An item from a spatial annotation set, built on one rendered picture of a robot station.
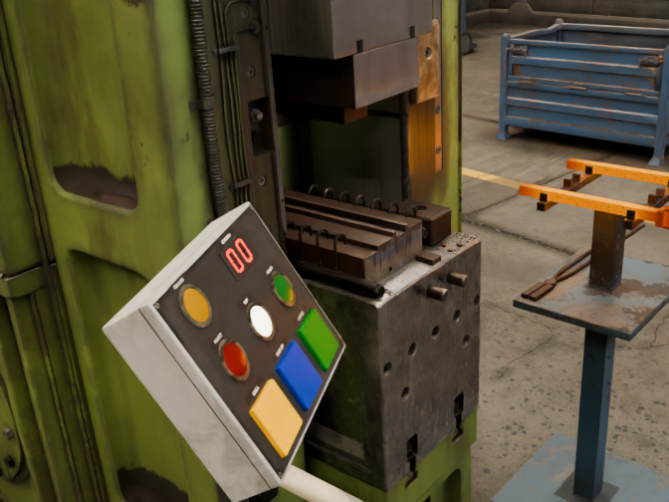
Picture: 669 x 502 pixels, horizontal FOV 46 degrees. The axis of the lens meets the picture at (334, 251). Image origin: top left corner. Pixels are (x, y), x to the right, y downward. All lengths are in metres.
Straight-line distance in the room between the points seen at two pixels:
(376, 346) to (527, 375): 1.51
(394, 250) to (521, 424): 1.26
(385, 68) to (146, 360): 0.75
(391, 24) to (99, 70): 0.53
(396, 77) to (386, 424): 0.68
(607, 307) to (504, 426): 0.83
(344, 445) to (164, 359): 0.88
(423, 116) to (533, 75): 3.76
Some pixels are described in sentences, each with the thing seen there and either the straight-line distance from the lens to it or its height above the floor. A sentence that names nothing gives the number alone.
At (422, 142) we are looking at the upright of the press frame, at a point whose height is 1.08.
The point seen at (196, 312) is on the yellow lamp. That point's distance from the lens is 0.99.
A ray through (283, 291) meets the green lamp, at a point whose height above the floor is 1.09.
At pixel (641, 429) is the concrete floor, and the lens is 2.80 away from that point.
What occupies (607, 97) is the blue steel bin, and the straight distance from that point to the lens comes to 5.36.
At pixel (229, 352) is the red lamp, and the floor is 1.10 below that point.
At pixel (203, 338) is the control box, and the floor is 1.13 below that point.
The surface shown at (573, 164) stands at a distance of 2.18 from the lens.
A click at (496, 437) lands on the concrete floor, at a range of 2.68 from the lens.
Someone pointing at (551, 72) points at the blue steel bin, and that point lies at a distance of 5.54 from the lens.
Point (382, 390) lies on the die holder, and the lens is 1.60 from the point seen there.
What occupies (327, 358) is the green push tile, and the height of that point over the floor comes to 0.99.
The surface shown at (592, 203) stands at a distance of 1.91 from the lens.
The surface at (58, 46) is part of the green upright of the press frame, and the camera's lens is 1.61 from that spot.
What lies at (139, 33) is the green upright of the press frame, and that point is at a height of 1.44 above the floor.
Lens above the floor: 1.61
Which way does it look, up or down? 24 degrees down
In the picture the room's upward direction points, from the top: 4 degrees counter-clockwise
